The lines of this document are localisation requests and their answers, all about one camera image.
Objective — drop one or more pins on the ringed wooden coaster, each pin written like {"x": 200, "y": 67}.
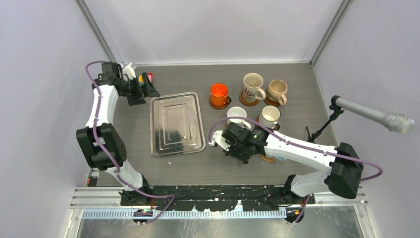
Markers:
{"x": 244, "y": 102}
{"x": 268, "y": 101}
{"x": 219, "y": 107}
{"x": 257, "y": 120}

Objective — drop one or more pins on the orange translucent cup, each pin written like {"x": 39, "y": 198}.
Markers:
{"x": 219, "y": 94}

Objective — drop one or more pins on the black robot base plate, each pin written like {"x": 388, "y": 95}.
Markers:
{"x": 211, "y": 197}

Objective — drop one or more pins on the black microphone tripod stand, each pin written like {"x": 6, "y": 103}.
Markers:
{"x": 337, "y": 111}

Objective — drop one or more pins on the light blue mug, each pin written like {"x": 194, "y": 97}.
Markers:
{"x": 280, "y": 158}

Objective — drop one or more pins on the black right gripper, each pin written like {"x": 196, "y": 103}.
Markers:
{"x": 244, "y": 157}

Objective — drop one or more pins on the grey microphone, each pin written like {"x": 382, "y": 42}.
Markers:
{"x": 398, "y": 123}

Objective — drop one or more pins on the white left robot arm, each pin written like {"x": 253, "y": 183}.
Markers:
{"x": 99, "y": 141}

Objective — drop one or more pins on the colourful block puzzle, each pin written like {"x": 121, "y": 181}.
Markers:
{"x": 142, "y": 80}

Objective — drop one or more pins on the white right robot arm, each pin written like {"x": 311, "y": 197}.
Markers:
{"x": 338, "y": 170}

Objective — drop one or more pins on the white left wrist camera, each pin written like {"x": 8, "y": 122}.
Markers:
{"x": 128, "y": 71}

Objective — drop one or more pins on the light wooden coaster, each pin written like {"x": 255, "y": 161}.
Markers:
{"x": 268, "y": 159}

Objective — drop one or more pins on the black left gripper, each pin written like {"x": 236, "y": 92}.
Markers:
{"x": 145, "y": 90}

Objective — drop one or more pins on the white mug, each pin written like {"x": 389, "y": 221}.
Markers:
{"x": 269, "y": 117}

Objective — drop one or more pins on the cream mug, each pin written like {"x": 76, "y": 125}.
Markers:
{"x": 276, "y": 91}

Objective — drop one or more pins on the metal tray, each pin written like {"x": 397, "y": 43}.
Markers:
{"x": 176, "y": 125}

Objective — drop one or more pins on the beige tall mug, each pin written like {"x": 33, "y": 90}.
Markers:
{"x": 252, "y": 88}

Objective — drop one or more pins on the small white cup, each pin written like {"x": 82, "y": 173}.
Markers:
{"x": 235, "y": 114}

